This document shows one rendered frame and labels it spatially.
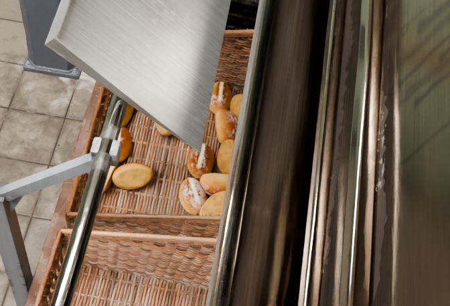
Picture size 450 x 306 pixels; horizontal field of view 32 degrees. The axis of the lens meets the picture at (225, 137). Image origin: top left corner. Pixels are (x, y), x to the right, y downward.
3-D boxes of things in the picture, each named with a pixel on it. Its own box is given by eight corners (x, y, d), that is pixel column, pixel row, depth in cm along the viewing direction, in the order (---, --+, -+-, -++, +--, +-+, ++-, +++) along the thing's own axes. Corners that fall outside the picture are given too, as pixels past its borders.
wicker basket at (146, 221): (290, 94, 219) (307, 25, 196) (270, 281, 186) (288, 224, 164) (115, 67, 219) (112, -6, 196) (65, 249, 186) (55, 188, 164)
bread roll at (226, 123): (221, 150, 206) (242, 146, 205) (215, 136, 200) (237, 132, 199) (218, 118, 211) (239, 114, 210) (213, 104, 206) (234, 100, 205)
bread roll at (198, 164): (210, 182, 199) (212, 171, 194) (184, 178, 199) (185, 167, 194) (215, 150, 205) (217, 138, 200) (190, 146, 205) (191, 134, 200)
